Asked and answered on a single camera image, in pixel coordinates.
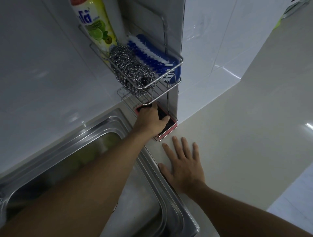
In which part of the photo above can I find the person's right hand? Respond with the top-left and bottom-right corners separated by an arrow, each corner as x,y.
158,136 -> 206,195

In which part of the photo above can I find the person's left hand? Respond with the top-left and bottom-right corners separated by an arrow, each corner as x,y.
132,104 -> 171,137

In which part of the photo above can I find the red tray with black sponge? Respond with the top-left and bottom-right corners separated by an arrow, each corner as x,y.
135,102 -> 178,141

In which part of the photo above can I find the steel wool scrubber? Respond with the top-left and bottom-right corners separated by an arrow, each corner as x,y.
109,44 -> 156,99

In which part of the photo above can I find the blue white scrub brush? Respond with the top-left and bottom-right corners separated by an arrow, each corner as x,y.
126,34 -> 183,85

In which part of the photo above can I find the stainless steel double sink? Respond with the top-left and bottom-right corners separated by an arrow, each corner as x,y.
0,107 -> 200,237

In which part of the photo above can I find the white pump bottle blue pump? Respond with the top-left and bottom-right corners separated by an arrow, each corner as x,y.
102,0 -> 127,43

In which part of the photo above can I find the green-capped dish soap bottle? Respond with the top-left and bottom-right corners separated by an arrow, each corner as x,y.
70,0 -> 119,53

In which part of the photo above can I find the person's right forearm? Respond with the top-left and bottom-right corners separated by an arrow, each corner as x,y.
189,180 -> 313,237

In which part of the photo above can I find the person's left forearm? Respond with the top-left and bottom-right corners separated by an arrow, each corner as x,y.
0,129 -> 150,237

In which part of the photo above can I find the two-tier metal wire rack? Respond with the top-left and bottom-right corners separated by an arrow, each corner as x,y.
78,14 -> 184,142

